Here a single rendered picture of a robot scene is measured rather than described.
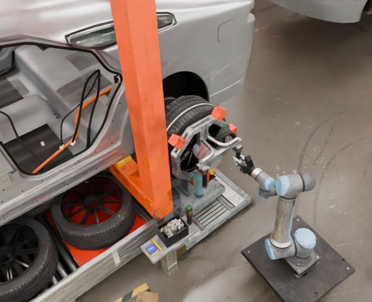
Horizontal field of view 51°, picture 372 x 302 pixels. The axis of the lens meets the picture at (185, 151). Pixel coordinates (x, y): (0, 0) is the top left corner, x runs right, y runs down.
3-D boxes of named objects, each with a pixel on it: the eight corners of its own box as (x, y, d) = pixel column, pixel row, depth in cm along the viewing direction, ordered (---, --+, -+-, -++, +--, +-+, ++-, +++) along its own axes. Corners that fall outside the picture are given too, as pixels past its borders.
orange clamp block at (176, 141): (180, 135, 286) (172, 133, 279) (186, 141, 282) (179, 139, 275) (174, 143, 288) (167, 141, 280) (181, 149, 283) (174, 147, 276)
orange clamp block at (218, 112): (215, 116, 302) (220, 106, 299) (222, 121, 298) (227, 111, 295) (209, 115, 297) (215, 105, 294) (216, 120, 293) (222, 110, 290)
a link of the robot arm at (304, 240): (315, 256, 281) (320, 243, 269) (292, 260, 280) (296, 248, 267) (307, 237, 292) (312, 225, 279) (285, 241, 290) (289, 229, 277)
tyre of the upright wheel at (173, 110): (131, 160, 305) (183, 166, 357) (148, 178, 292) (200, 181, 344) (171, 85, 287) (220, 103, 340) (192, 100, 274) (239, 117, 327)
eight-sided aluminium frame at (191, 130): (222, 154, 339) (224, 105, 300) (227, 159, 336) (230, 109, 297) (172, 186, 316) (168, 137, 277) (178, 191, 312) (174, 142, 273)
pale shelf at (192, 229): (184, 217, 314) (184, 215, 311) (198, 231, 304) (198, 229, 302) (140, 248, 295) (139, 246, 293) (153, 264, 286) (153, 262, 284)
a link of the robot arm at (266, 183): (266, 193, 286) (268, 184, 279) (254, 183, 293) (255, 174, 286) (275, 187, 290) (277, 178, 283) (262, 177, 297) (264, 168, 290)
